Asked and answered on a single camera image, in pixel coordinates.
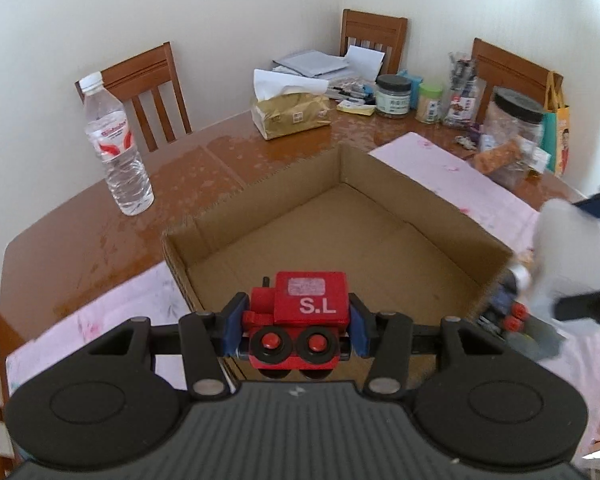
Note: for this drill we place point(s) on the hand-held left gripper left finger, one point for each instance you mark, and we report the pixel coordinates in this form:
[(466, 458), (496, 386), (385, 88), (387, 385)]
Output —
[(236, 325)]

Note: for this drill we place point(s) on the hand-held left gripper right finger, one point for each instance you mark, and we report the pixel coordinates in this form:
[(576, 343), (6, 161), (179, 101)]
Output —
[(361, 325)]

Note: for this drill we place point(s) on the white plastic box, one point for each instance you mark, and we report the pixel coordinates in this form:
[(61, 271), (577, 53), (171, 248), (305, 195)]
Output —
[(565, 255)]

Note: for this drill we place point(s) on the red toy train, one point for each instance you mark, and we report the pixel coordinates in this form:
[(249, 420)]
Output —
[(305, 305)]

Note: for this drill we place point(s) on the blue toy train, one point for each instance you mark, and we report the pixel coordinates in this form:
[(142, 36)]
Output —
[(505, 300)]

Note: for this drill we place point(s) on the brown cardboard box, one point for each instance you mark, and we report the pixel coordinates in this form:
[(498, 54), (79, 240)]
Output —
[(330, 220)]

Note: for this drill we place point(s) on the green and yellow shopping bag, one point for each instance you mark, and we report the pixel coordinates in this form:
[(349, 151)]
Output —
[(557, 135)]

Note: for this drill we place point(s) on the orange snack packet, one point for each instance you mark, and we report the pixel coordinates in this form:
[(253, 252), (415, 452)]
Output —
[(497, 156)]

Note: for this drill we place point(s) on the large black-lid clear jar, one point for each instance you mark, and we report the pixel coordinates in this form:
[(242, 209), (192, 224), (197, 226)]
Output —
[(515, 120)]

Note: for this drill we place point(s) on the pink floral tablecloth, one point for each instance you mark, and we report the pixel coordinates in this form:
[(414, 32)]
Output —
[(430, 157)]

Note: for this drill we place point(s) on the clear bag of pens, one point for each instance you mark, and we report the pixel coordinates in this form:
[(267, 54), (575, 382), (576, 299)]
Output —
[(461, 95)]

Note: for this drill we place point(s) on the small green-lid jar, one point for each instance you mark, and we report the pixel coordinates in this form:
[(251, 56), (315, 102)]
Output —
[(428, 105)]

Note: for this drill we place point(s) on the clear plastic water bottle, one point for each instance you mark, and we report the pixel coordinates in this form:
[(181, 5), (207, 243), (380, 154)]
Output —
[(122, 160)]

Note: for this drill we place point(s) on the yellow notepad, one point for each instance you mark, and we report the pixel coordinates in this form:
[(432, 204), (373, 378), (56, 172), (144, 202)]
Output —
[(355, 106)]

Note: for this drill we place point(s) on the gold tissue pack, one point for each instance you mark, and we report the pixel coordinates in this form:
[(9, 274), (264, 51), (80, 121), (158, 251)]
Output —
[(290, 112)]

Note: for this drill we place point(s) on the blue small box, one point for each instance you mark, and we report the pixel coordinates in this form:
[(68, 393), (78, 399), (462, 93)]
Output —
[(414, 80)]

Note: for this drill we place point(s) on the dark-lid glass jar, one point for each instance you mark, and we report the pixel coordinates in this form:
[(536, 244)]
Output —
[(393, 95)]

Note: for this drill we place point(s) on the pile of pens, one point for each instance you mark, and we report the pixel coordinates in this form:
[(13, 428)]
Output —
[(350, 91)]

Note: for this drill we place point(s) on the white folded paper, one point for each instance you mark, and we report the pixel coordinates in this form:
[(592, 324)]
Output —
[(365, 60)]

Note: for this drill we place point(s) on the stack of grey papers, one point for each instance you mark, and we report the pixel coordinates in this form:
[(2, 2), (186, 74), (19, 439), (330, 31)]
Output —
[(310, 62)]

